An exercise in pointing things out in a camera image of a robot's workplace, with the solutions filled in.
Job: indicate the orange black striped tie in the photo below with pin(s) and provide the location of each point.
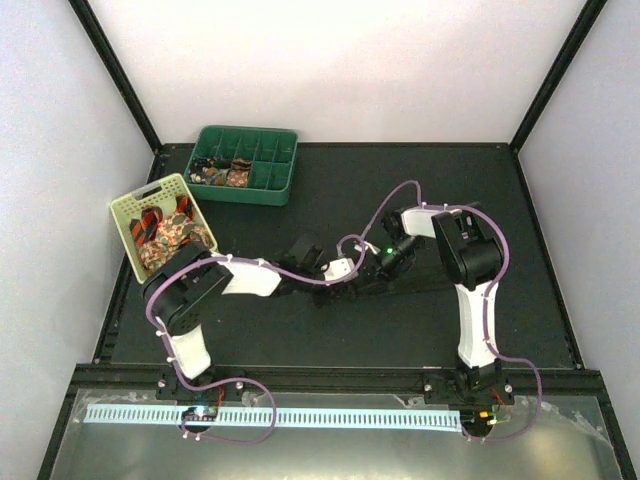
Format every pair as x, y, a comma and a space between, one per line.
145, 229

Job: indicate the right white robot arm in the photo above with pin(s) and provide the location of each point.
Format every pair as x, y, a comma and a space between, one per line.
471, 256

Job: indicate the pale green perforated basket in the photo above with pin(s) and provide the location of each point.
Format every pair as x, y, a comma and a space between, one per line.
160, 193

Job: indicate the black frame post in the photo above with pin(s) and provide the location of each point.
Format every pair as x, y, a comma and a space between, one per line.
102, 46
571, 46

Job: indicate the black necktie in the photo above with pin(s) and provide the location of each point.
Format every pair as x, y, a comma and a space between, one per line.
416, 280

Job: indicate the dark patterned rolled tie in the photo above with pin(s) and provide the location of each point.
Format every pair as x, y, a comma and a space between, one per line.
209, 171

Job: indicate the white slotted cable duct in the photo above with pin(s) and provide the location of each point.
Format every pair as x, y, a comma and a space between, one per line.
264, 417

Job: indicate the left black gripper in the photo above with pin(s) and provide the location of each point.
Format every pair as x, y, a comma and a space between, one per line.
333, 294

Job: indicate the brown patterned rolled tie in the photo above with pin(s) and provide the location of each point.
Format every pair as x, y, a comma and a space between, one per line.
238, 173

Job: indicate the black aluminium front rail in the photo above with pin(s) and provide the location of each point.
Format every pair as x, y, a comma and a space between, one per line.
285, 379

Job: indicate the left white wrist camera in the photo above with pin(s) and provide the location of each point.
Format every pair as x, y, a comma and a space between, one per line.
339, 270

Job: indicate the left black frame post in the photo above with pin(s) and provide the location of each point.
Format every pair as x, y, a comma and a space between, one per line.
102, 46

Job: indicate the green compartment tray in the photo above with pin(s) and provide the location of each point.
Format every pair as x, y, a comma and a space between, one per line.
273, 154

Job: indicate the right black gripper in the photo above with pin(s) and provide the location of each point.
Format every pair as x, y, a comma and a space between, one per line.
381, 274

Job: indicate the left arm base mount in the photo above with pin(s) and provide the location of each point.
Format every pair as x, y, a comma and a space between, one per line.
200, 395

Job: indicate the right black frame post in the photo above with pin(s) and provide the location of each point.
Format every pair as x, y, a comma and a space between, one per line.
571, 46

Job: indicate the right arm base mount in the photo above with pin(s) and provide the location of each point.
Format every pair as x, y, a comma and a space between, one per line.
481, 396

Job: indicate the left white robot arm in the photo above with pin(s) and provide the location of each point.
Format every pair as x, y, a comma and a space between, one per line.
194, 274

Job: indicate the green floral patterned tie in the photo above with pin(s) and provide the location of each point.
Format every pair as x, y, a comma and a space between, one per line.
169, 240

